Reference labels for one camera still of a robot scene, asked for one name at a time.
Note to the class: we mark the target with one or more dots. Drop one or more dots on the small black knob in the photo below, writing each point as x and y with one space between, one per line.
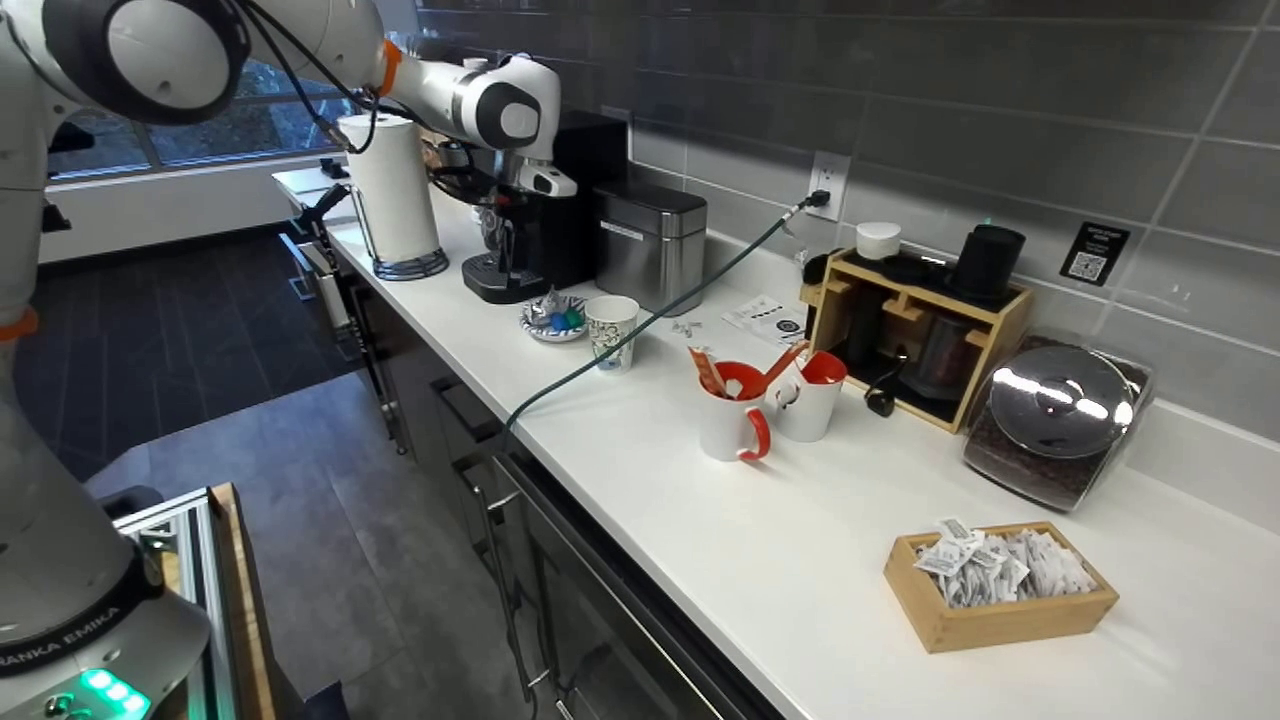
878 400

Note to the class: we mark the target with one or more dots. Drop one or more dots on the black QR code sign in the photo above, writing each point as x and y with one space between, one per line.
1095 253

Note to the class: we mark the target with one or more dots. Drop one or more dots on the printed paper coffee cup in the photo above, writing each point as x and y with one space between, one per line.
615 333

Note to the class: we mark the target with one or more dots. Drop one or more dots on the stainless dishwasher front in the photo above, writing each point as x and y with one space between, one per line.
601 626

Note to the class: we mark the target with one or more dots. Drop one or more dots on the wooden organizer rack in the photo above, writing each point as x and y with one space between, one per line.
922 344

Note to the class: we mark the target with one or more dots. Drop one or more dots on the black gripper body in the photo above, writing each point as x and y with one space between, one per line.
503 212

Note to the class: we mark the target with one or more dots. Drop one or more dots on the orange stirrer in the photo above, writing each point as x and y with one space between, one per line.
706 374
780 361

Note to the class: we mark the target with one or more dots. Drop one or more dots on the white kettle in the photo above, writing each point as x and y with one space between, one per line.
403 186

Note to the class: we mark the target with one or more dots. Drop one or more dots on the dark wood cabinet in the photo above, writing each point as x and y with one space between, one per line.
426 400

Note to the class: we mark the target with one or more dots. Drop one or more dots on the silver metal bin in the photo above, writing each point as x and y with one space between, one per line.
662 242

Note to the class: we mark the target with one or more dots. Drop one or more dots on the white wall outlet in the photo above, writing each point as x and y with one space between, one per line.
828 172

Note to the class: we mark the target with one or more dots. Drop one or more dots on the small white cup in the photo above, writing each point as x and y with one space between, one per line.
878 242

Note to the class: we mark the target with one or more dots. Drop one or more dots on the black silver Keurig coffee machine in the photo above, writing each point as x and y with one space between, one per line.
572 203

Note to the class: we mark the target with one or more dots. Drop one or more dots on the wooden board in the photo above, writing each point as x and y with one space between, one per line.
245 600

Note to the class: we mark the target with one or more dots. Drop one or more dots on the white printed paper sheet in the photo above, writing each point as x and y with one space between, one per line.
745 316

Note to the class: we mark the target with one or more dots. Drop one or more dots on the white mug with red inside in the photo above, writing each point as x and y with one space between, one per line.
804 405

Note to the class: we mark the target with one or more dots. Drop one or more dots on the small bowl with colourful items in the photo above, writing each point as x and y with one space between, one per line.
552 322

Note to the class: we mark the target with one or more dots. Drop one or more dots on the wooden packet box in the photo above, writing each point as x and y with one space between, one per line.
1000 626

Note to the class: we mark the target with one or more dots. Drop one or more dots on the black clamp stand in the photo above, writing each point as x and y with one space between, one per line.
313 222

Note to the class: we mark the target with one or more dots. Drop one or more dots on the black canister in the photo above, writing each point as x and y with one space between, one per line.
991 266

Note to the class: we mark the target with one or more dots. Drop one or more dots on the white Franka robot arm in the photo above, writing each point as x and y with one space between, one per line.
495 113

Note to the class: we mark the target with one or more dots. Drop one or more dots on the black paper towel holder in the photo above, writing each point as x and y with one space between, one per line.
414 266

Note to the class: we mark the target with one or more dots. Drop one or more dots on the white sugar packets pile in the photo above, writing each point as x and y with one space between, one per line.
1000 567

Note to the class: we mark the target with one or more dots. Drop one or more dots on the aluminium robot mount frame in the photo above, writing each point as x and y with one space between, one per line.
185 584

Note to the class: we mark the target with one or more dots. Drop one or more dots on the chrome round lid appliance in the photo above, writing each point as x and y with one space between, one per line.
1052 413

